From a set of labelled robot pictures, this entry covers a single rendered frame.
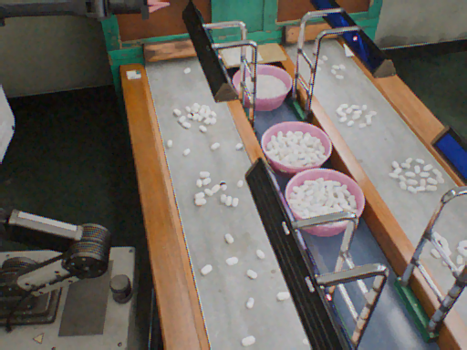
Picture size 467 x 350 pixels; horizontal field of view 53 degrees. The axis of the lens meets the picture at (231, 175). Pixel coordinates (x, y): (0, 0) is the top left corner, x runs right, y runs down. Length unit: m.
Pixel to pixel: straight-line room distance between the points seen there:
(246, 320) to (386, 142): 0.94
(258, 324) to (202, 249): 0.30
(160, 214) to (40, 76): 2.00
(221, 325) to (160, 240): 0.34
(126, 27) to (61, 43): 1.06
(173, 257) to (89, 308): 0.43
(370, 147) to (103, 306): 1.15
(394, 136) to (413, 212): 0.40
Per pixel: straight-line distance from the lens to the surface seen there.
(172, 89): 2.13
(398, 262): 1.56
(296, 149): 1.81
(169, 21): 2.24
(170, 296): 1.37
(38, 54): 3.29
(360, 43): 1.81
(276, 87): 2.14
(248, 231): 1.52
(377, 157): 1.85
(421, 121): 2.04
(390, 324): 1.49
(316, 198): 1.64
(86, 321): 1.72
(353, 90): 2.18
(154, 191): 1.62
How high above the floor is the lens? 1.94
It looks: 45 degrees down
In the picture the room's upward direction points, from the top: straight up
